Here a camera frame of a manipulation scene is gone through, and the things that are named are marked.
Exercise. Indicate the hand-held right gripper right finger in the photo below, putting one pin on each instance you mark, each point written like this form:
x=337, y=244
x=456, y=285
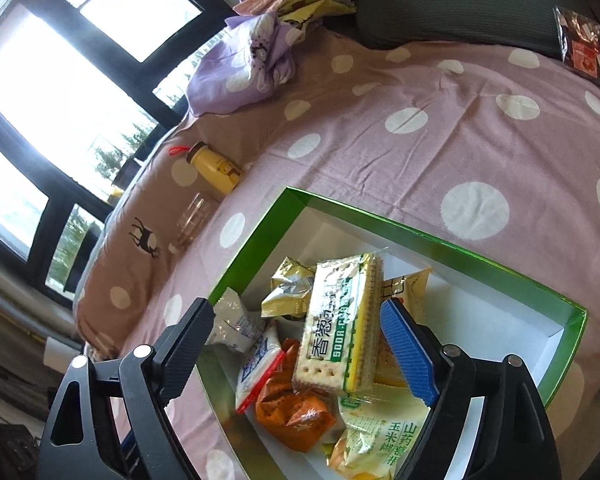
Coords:
x=405, y=355

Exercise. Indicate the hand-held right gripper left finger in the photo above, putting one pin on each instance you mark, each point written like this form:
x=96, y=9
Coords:
x=187, y=345

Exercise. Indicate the white blue peanut snack packet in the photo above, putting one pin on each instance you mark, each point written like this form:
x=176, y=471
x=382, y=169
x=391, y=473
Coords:
x=235, y=325

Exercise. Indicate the large pale yellow snack packet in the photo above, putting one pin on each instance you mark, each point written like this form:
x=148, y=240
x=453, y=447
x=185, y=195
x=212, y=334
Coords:
x=410, y=290

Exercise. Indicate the green yellow cracker packet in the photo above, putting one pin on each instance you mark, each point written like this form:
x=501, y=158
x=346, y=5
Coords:
x=337, y=325

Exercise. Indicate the white packet with red edge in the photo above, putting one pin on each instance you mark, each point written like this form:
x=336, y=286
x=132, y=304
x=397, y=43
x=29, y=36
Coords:
x=257, y=370

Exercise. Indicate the yellow green corn print packet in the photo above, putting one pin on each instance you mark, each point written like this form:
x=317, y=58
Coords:
x=380, y=430

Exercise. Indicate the green cardboard box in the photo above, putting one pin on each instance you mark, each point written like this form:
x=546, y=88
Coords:
x=480, y=300

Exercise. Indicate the olive gold snack packet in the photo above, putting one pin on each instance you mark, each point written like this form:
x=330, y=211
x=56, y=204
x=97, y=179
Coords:
x=287, y=290

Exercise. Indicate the orange snack packet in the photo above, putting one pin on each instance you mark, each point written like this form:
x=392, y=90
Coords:
x=295, y=410

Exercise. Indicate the clear plastic bottle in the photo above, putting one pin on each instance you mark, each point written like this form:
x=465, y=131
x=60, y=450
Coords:
x=192, y=220

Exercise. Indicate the brown dotted pillow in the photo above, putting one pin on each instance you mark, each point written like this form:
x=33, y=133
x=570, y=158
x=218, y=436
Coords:
x=150, y=220

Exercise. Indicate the pink dotted bed sheet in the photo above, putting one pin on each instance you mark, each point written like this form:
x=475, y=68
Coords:
x=430, y=150

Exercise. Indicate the purple cloth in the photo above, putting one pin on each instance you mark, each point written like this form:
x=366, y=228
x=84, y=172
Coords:
x=240, y=60

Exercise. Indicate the black framed window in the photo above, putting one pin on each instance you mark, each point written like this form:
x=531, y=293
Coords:
x=55, y=85

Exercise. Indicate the dark green cushion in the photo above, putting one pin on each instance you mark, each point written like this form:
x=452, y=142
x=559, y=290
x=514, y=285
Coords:
x=460, y=5

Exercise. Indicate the clear bag with red items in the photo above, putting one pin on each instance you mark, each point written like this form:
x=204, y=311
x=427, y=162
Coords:
x=582, y=45

